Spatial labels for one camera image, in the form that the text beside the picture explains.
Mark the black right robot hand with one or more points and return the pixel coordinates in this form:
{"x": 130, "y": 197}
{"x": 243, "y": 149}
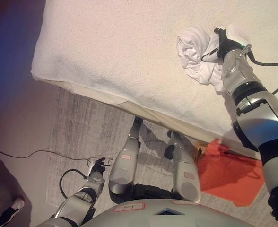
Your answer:
{"x": 232, "y": 39}

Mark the black and white sneaker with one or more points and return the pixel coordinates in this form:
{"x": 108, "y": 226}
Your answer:
{"x": 10, "y": 211}

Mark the white clothes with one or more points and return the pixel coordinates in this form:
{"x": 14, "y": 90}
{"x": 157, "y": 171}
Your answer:
{"x": 195, "y": 59}

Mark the beige bed sheet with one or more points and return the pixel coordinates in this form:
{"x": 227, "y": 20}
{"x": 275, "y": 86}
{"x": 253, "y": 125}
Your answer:
{"x": 150, "y": 113}

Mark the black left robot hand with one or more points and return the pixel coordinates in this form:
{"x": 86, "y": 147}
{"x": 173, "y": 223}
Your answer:
{"x": 98, "y": 166}

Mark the orange cloth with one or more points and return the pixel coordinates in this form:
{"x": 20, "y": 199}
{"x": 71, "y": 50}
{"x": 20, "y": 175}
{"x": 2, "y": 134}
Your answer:
{"x": 226, "y": 172}

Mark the silver left robot leg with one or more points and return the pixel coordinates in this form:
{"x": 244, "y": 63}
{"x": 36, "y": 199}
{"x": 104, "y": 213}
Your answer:
{"x": 126, "y": 165}

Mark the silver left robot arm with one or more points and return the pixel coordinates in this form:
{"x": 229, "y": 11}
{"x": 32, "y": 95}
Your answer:
{"x": 77, "y": 203}

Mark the silver robot leg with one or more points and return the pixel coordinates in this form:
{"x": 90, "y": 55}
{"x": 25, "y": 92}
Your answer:
{"x": 185, "y": 175}
{"x": 126, "y": 165}

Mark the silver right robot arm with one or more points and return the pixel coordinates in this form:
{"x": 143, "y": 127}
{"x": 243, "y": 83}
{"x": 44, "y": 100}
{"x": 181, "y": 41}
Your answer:
{"x": 254, "y": 113}

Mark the silver right robot leg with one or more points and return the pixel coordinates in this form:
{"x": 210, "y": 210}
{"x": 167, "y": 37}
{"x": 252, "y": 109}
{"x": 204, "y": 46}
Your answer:
{"x": 185, "y": 175}

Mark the robot silver legs and torso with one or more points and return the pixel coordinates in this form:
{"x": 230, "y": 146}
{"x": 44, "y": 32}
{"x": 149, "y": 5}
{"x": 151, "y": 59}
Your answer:
{"x": 82, "y": 132}

